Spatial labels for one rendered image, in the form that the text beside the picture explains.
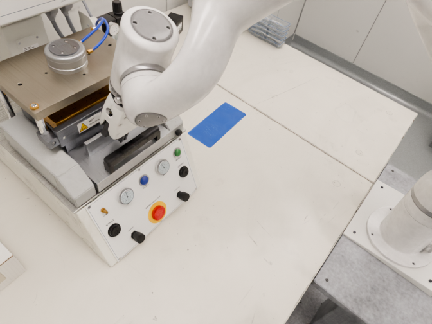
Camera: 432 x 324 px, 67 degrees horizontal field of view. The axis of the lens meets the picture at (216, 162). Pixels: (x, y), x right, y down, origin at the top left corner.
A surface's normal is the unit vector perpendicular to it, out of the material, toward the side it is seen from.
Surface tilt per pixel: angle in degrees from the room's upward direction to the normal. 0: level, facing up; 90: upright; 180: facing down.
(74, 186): 40
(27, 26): 90
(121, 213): 65
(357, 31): 90
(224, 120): 0
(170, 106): 98
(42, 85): 0
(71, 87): 0
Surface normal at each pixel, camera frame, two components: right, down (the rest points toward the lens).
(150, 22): 0.39, -0.40
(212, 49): 0.67, 0.34
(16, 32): 0.77, 0.55
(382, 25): -0.64, 0.54
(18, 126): 0.13, -0.62
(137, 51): -0.26, 0.81
